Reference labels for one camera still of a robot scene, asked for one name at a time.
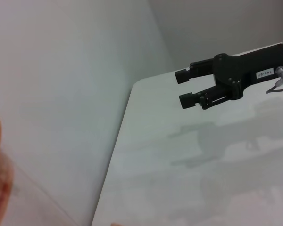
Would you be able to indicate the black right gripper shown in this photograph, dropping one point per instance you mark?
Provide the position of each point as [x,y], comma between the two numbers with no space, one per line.
[245,70]

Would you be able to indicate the wooden dispenser stand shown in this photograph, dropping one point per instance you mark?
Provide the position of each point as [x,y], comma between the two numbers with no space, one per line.
[115,224]

